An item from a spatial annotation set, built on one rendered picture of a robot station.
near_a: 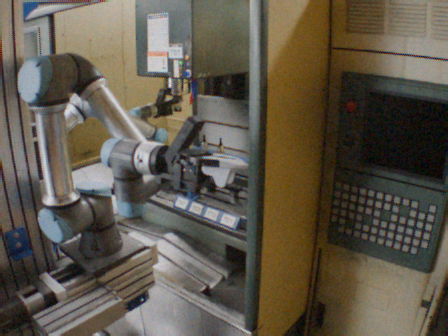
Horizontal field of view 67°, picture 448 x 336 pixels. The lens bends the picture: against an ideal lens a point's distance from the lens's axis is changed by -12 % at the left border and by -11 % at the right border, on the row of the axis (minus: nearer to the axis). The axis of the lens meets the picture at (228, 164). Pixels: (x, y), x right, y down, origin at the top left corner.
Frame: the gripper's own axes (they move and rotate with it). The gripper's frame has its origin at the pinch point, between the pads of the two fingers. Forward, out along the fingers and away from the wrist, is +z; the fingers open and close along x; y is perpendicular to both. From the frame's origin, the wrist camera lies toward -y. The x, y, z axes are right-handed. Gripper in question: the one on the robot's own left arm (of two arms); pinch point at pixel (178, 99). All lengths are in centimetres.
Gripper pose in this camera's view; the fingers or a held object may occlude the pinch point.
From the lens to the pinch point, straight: 230.0
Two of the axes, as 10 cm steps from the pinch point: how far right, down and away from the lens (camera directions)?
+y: 0.4, 9.3, 3.6
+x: 7.8, 2.0, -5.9
